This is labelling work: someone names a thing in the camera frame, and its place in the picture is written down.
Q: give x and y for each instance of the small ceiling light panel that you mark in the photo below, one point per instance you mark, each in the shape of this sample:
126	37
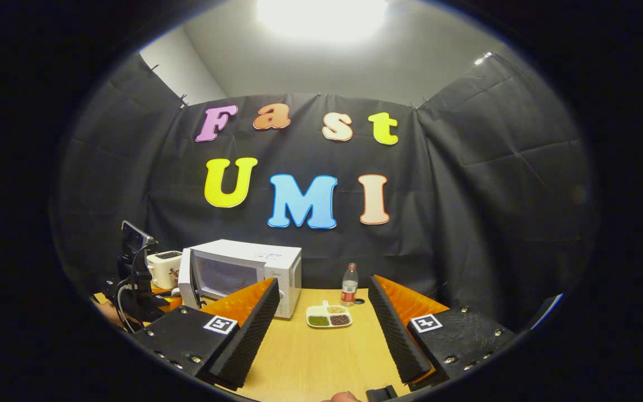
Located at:
483	58

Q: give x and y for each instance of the pile of dark red beans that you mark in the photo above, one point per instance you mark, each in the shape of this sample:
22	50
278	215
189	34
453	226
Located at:
340	320

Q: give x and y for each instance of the large ceiling light panel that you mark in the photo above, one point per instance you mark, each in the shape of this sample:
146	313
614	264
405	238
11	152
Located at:
321	17

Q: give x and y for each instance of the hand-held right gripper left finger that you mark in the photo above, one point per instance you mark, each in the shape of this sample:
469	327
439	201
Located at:
249	340

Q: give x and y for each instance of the white toaster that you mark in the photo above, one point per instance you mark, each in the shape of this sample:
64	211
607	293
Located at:
162	271

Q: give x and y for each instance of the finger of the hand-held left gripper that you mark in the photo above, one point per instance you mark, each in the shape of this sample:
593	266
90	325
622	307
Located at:
171	301

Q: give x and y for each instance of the white divided plate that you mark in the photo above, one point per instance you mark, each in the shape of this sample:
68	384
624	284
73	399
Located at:
317	310

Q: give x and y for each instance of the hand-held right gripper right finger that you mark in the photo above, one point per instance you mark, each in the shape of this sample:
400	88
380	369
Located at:
397	335

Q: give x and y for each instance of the pile of yellow soybeans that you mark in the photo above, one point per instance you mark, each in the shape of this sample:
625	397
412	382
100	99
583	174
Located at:
336	309

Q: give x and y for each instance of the white microwave oven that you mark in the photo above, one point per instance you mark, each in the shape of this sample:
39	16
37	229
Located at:
277	259

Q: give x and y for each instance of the clear plastic water bottle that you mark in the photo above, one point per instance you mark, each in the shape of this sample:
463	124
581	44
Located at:
349	287

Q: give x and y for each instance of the pile of green beans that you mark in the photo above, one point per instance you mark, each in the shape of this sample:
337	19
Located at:
317	321

